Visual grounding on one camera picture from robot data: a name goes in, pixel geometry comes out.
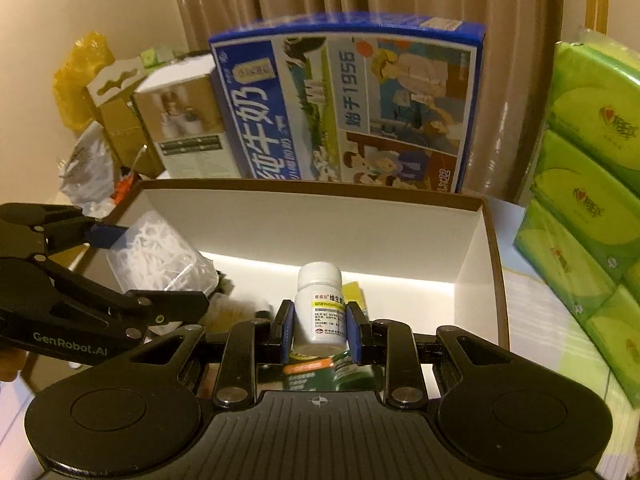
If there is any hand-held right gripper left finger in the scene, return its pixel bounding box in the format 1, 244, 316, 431
129, 300, 296, 411

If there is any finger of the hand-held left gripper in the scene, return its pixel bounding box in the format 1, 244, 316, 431
30, 260, 211, 341
0, 202, 126, 259

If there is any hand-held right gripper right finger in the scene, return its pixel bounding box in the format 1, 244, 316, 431
346, 301, 512, 409

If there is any white pill bottle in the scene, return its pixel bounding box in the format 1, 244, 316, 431
292, 261, 348, 353

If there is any clear bag of swabs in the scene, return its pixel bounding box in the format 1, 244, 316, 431
106, 211, 221, 296

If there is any brown cardboard box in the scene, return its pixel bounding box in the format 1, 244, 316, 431
22, 178, 511, 401

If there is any orange packet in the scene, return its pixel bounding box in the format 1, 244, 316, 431
112, 177, 135, 206

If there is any white printed plastic bag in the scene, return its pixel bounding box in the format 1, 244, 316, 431
59, 122, 126, 218

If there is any cardboard box with white cutout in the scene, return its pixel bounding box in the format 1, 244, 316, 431
86, 57, 166, 181

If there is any white product box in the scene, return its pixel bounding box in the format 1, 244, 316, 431
131, 55, 241, 181

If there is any yellow plastic bag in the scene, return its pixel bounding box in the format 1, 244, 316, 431
54, 31, 110, 133

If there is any light green packets bundle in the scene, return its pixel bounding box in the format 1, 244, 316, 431
140, 45, 173, 68

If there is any blue milk carton box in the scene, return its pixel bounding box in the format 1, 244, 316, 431
207, 11, 487, 193

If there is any stack of green tissue packs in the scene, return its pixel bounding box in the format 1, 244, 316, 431
512, 27, 640, 406

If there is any wooden slat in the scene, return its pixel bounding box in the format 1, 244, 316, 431
584, 0, 612, 36

